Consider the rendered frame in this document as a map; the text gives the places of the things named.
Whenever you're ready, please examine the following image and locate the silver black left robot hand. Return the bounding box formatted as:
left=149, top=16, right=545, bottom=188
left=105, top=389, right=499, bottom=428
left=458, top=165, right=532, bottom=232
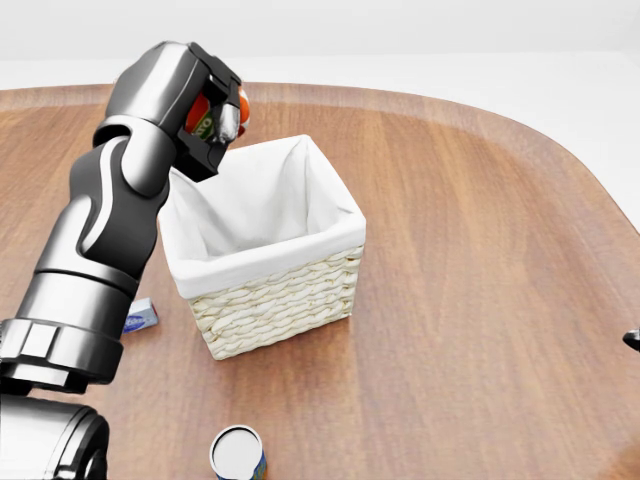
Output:
left=107, top=41, right=243, bottom=183

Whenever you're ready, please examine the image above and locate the red tomato sauce tin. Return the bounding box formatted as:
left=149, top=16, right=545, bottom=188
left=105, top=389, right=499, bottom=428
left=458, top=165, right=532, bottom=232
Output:
left=185, top=86, right=251, bottom=142

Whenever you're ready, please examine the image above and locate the white lined wicker basket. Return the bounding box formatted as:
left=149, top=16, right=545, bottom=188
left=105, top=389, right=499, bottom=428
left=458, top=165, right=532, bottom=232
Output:
left=157, top=133, right=367, bottom=362

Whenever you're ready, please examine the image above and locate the small blue white box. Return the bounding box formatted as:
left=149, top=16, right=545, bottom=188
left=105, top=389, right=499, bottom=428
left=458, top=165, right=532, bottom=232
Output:
left=122, top=296, right=160, bottom=335

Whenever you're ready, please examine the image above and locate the blue yellow tin silver lid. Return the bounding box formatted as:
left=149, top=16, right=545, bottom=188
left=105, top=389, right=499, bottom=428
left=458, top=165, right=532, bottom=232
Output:
left=209, top=424, right=268, bottom=480

